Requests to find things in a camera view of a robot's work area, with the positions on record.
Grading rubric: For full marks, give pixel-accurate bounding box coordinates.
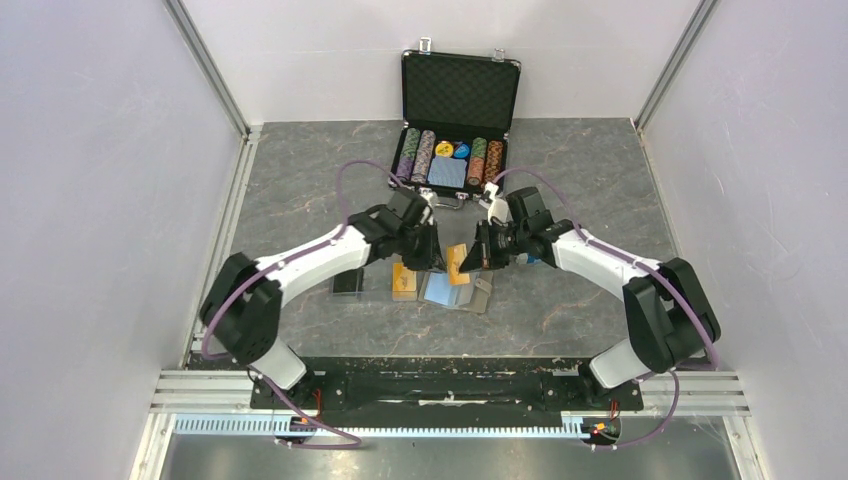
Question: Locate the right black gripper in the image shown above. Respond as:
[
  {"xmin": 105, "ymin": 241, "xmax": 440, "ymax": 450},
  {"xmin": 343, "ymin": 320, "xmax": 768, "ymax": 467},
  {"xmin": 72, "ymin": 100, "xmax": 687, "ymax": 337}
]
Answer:
[{"xmin": 460, "ymin": 219, "xmax": 529, "ymax": 274}]

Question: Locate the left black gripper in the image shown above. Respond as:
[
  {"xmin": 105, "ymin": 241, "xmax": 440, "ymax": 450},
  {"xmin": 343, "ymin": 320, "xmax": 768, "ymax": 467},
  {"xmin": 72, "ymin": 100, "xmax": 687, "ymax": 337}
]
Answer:
[{"xmin": 396, "ymin": 219, "xmax": 447, "ymax": 275}]

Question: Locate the orange credit card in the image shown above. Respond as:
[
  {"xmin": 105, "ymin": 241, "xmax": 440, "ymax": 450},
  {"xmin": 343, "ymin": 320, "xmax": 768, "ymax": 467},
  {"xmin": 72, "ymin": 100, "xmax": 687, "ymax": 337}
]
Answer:
[{"xmin": 447, "ymin": 243, "xmax": 471, "ymax": 286}]

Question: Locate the orange card box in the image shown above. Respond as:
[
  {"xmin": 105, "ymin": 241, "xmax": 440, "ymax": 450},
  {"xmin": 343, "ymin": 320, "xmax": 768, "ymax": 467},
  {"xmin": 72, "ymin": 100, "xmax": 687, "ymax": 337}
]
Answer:
[{"xmin": 391, "ymin": 262, "xmax": 418, "ymax": 302}]

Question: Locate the beige card holder wallet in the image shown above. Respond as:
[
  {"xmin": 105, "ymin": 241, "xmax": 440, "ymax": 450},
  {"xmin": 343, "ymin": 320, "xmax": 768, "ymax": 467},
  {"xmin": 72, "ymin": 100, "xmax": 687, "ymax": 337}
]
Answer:
[{"xmin": 417, "ymin": 271, "xmax": 494, "ymax": 314}]

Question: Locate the black card box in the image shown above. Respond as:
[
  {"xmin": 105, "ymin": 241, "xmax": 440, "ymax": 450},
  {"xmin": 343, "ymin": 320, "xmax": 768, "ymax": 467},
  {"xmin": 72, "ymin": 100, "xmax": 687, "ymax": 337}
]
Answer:
[{"xmin": 330, "ymin": 268, "xmax": 364, "ymax": 297}]

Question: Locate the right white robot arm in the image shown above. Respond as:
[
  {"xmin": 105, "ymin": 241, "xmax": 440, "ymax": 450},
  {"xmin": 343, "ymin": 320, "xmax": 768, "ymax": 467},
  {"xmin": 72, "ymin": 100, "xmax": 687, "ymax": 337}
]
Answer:
[{"xmin": 459, "ymin": 183, "xmax": 721, "ymax": 408}]

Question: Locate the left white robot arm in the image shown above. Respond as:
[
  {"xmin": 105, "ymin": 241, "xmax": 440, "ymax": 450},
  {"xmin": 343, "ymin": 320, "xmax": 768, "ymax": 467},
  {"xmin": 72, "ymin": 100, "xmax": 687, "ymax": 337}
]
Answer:
[{"xmin": 198, "ymin": 188, "xmax": 446, "ymax": 408}]

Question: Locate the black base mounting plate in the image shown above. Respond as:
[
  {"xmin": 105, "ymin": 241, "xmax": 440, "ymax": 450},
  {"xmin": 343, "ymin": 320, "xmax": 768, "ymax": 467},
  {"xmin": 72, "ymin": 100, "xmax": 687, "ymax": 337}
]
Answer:
[{"xmin": 290, "ymin": 356, "xmax": 644, "ymax": 428}]

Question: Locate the black poker chip case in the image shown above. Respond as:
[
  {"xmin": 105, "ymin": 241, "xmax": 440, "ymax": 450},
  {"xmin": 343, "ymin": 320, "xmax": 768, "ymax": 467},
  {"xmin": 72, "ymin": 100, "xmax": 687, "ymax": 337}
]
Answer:
[{"xmin": 389, "ymin": 36, "xmax": 522, "ymax": 201}]

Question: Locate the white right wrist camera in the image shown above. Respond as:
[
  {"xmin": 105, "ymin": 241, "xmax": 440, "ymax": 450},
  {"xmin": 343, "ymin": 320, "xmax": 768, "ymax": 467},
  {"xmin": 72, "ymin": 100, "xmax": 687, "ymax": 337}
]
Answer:
[{"xmin": 478, "ymin": 182, "xmax": 510, "ymax": 225}]

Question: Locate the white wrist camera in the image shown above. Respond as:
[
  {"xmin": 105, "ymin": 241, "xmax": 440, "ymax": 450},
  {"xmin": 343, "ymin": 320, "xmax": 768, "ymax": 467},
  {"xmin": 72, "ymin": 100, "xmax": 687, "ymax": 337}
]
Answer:
[
  {"xmin": 418, "ymin": 188, "xmax": 439, "ymax": 208},
  {"xmin": 478, "ymin": 182, "xmax": 510, "ymax": 225}
]

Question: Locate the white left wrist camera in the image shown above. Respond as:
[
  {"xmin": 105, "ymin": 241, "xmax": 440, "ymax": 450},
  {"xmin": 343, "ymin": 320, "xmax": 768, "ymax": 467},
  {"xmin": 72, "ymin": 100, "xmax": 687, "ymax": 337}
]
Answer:
[{"xmin": 418, "ymin": 188, "xmax": 439, "ymax": 208}]

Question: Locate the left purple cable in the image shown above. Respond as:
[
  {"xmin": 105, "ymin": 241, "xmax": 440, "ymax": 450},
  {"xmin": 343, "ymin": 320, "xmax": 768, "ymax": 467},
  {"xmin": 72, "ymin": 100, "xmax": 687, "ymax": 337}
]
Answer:
[{"xmin": 200, "ymin": 160, "xmax": 405, "ymax": 450}]

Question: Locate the grey slotted cable duct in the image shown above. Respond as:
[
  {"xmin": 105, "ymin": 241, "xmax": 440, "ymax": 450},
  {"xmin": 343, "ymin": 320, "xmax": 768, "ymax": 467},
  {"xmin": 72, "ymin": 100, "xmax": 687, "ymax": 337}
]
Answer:
[{"xmin": 173, "ymin": 413, "xmax": 618, "ymax": 441}]

